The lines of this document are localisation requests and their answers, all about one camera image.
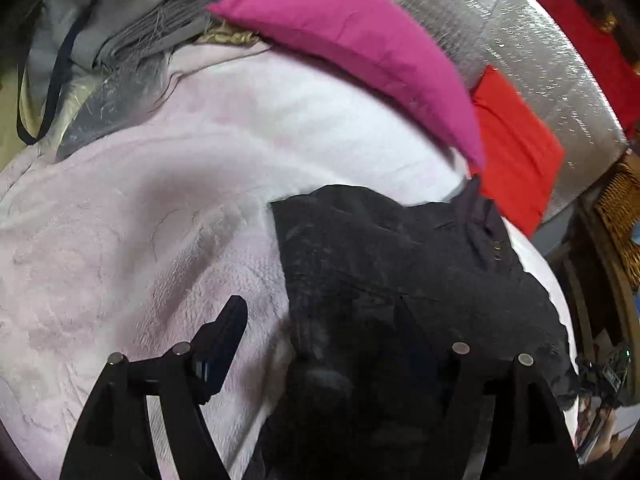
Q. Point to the grey cloth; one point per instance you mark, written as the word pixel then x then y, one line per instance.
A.
pixel 125 25

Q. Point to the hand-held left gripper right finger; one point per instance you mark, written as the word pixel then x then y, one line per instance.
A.
pixel 457 375

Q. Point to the red cloth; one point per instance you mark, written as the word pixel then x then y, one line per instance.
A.
pixel 590 45

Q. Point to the pink pillow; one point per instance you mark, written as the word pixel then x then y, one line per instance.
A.
pixel 360 45

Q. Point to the white textured blanket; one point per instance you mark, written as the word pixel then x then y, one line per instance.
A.
pixel 125 235

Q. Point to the gold patterned cloth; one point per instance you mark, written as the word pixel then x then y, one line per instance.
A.
pixel 230 36

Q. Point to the wooden shelf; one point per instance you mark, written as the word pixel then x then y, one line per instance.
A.
pixel 607 280

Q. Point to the red pillow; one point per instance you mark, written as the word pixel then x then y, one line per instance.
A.
pixel 510 160

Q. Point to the wicker basket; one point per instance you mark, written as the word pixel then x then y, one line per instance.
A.
pixel 622 210

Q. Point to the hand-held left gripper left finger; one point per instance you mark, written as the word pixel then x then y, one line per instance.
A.
pixel 225 345

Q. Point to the black quilted jacket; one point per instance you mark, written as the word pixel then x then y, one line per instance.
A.
pixel 375 270

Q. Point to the silver insulation mat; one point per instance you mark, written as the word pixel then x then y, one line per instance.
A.
pixel 540 50

